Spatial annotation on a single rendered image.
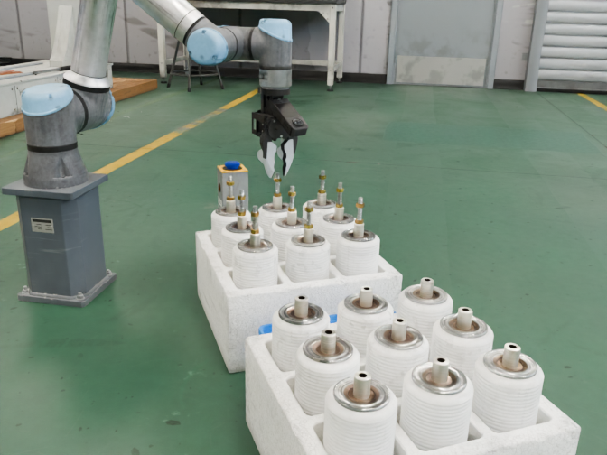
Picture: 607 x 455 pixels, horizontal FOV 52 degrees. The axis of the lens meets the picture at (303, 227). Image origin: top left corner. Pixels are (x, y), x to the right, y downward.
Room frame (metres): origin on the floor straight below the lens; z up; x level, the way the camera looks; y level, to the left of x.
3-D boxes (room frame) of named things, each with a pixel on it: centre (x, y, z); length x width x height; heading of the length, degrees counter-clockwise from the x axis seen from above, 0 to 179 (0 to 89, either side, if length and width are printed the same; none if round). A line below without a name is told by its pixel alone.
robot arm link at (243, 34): (1.50, 0.18, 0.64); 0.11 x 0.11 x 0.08; 74
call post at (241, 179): (1.61, 0.19, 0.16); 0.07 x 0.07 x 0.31; 19
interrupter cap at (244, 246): (1.22, 0.10, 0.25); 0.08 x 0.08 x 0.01
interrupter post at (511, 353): (0.78, -0.30, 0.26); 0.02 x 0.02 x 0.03
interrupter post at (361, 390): (0.70, -0.08, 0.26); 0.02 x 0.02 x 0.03
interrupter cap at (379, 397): (0.70, -0.08, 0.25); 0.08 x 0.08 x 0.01
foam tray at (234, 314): (1.37, 0.03, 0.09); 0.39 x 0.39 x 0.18; 19
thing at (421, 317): (1.00, -0.22, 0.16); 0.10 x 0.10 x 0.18
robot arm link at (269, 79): (1.49, 0.08, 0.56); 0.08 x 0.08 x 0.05
